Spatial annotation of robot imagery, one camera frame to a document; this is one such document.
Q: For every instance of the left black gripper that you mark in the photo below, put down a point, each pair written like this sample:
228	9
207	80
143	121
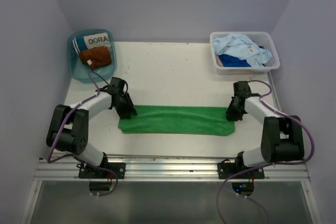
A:
129	108

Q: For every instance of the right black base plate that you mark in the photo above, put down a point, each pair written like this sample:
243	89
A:
227	168

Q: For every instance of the dark blue towel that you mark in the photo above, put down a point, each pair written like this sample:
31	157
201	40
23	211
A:
230	61

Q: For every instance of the green microfiber towel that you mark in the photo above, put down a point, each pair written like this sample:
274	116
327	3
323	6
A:
197	120

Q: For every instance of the Dora printed rolled towel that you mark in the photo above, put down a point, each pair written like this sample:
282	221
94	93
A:
83	43

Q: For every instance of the pink towel in basket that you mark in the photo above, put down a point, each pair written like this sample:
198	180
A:
219	63

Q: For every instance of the light blue towel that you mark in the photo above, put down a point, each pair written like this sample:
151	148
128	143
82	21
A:
242	47

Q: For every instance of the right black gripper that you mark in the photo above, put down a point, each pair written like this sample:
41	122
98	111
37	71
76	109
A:
230	115

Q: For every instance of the white plastic basket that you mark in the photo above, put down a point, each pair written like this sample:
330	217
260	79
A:
262	39

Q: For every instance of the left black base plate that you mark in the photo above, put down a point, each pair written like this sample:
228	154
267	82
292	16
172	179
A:
110	170

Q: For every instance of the brown rolled towel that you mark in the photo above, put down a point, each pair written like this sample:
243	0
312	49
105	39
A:
96	57

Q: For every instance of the blue plastic tub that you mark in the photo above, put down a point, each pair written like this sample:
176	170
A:
78	70

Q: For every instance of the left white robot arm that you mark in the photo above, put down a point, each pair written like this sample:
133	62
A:
68	133

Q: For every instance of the aluminium mounting rail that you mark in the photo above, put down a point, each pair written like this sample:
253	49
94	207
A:
166	169

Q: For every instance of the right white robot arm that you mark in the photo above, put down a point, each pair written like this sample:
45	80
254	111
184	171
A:
281	139

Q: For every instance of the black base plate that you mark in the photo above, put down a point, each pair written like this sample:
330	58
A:
110	170
227	168

